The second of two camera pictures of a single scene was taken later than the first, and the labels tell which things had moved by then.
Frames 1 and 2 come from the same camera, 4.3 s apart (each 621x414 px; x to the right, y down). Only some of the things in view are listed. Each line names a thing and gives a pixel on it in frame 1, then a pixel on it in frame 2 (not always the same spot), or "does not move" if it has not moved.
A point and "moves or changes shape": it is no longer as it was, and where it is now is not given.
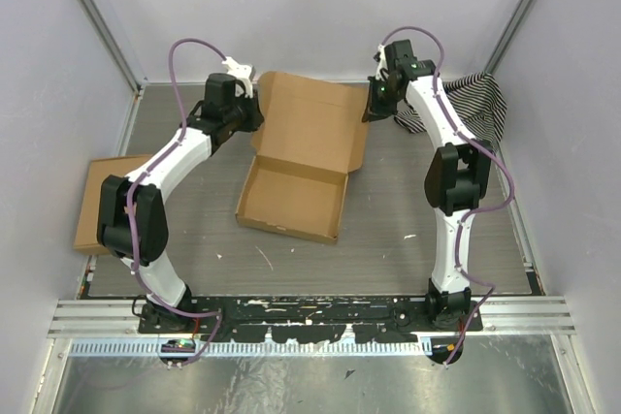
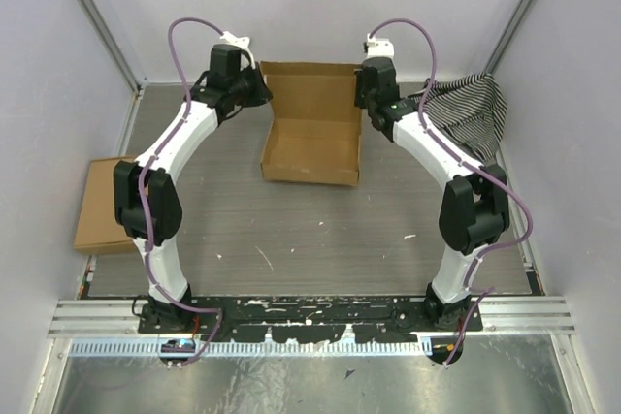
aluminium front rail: (500, 318) does not move
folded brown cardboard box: (86, 239) does not move
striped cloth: (478, 103) does not move
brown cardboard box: (310, 134) moves or changes shape
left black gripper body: (244, 116) to (249, 88)
